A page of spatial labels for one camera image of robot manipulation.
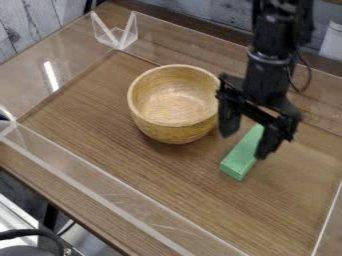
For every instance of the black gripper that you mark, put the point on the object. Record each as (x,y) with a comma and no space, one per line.
(258,96)

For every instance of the green rectangular block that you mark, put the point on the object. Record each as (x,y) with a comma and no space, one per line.
(240,160)

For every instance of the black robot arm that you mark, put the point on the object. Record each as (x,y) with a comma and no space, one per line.
(283,28)

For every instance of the brown wooden bowl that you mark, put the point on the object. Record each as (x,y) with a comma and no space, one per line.
(172,102)

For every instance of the white cylindrical container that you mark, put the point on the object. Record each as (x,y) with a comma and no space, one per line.
(332,44)

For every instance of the black table leg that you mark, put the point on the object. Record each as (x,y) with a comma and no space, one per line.
(51,217)

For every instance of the clear acrylic tray wall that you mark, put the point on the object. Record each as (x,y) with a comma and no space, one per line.
(157,199)

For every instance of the clear acrylic corner bracket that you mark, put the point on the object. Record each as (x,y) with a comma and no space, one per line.
(118,38)

